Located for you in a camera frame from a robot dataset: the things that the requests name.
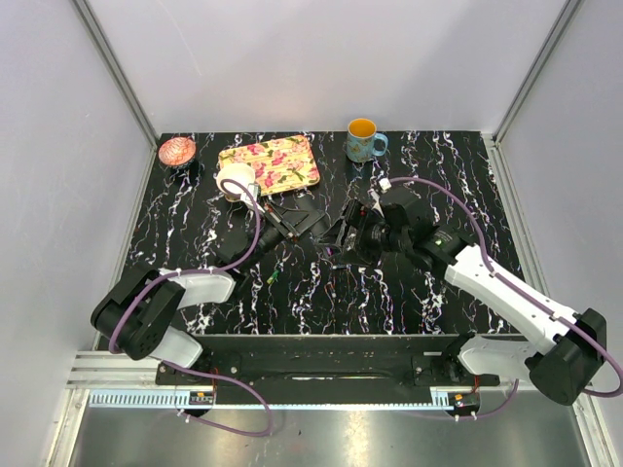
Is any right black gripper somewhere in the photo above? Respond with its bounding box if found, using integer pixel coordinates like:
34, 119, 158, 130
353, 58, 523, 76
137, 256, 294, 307
315, 198, 411, 269

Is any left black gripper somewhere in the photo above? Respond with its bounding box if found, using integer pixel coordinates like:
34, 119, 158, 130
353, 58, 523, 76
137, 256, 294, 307
242, 201, 325, 271

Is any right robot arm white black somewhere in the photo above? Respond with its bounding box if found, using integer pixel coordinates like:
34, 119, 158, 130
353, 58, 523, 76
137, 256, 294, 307
317, 187, 606, 406

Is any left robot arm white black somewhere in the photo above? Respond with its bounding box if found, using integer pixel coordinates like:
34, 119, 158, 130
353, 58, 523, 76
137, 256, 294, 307
91, 197, 328, 385

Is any floral rectangular tray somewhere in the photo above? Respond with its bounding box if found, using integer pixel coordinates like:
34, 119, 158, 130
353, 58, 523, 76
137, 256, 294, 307
218, 134, 320, 196

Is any green yellow battery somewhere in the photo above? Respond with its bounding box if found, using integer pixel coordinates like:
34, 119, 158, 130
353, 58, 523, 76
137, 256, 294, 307
267, 270, 279, 285

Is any small white bowl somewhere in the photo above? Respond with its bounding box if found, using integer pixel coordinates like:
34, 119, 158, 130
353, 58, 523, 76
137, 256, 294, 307
216, 162, 256, 201

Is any blue mug orange inside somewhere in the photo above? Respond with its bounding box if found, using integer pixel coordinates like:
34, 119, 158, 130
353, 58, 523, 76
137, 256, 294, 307
346, 118, 388, 163

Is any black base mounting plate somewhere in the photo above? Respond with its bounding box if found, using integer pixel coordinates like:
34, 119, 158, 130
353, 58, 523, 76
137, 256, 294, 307
155, 333, 502, 396

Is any red patterned bowl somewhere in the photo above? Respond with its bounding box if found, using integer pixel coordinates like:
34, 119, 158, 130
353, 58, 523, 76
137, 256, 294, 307
158, 136, 197, 168

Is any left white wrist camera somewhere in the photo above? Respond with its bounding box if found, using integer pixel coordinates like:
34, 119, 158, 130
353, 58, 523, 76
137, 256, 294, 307
240, 182, 262, 209

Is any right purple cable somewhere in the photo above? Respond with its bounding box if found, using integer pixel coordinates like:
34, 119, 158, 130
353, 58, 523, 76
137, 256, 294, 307
384, 175, 623, 420

